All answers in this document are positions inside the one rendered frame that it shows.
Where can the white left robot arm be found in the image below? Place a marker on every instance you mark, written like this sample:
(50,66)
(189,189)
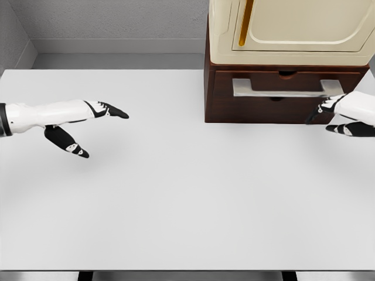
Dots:
(17,117)

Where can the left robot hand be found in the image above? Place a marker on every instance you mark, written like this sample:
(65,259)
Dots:
(64,112)

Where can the dark brown wooden cabinet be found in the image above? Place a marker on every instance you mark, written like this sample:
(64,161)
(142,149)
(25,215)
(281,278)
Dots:
(209,93)

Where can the cream appliance with door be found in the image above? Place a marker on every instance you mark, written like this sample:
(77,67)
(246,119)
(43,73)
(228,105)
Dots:
(293,26)

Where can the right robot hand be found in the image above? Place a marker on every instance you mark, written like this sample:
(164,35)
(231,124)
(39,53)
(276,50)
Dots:
(356,105)

